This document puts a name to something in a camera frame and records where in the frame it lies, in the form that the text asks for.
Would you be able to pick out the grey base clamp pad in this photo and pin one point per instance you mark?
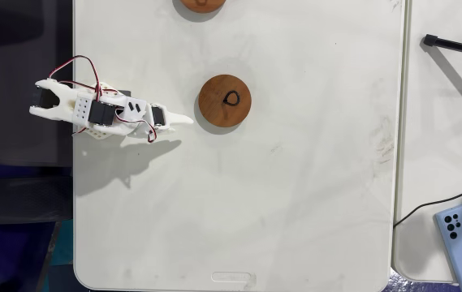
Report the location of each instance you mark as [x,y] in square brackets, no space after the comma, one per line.
[126,93]

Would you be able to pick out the black mesh office chair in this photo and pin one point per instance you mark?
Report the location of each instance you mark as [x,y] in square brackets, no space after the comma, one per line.
[19,198]

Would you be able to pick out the plain wooden lid black loop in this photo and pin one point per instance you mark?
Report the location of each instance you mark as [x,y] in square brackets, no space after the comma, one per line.
[214,109]

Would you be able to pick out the wooden lid with red cross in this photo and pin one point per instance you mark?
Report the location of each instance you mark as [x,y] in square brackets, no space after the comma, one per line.
[218,4]

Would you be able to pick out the black rod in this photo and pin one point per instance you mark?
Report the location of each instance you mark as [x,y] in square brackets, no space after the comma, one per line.
[431,40]

